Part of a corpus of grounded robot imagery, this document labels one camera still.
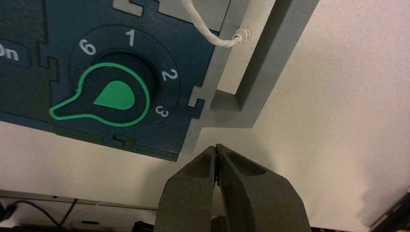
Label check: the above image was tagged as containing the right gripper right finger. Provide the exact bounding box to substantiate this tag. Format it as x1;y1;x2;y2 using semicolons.
216;144;313;232

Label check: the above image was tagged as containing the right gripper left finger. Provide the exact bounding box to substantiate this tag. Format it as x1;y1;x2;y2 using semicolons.
153;145;219;232

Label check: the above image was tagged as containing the dark teal grey control box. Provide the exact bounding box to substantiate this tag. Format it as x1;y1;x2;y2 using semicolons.
0;0;321;162

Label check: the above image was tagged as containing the green rotary selector knob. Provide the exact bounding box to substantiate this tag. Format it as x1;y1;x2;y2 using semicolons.
48;53;158;128

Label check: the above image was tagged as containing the thin black cable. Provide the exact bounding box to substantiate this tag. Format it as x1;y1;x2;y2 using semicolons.
0;200;63;228
60;198;78;226

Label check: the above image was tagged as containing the white jumper cable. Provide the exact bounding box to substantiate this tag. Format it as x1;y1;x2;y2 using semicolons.
182;0;252;49

